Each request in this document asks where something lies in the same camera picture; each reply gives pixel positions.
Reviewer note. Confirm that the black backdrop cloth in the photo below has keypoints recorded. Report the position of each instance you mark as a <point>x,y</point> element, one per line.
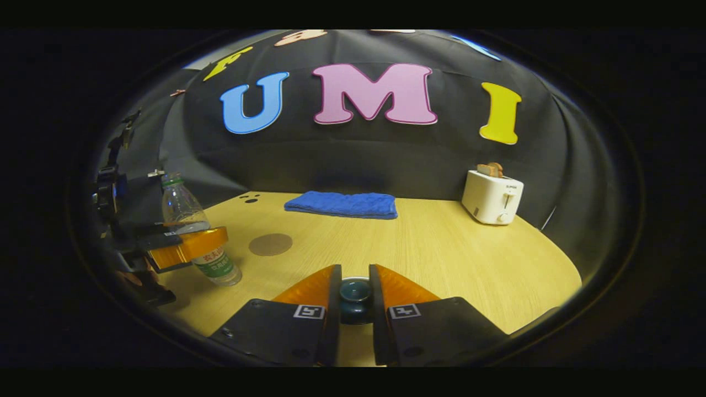
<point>386,160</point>

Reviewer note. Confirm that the folded blue towel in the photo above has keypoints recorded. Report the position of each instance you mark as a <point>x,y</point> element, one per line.
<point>342,205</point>

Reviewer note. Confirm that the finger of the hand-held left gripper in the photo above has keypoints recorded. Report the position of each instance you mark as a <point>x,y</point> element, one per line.
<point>149,227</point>
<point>165,242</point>

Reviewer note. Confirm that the clear plastic water bottle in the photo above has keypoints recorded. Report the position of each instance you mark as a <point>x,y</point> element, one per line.
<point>182,207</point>

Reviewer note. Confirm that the round brown coaster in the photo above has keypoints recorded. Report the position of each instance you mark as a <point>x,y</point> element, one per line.
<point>270,244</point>

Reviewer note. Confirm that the toast slices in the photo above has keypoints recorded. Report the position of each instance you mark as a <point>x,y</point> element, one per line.
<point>490,170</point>

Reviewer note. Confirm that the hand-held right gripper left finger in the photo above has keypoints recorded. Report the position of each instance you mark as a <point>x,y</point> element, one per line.
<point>333,331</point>

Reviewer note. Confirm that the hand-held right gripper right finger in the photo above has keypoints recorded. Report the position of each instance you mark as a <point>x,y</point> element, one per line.
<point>378,331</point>

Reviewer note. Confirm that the white toaster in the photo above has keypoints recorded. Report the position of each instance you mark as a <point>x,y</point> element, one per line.
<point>491,198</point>

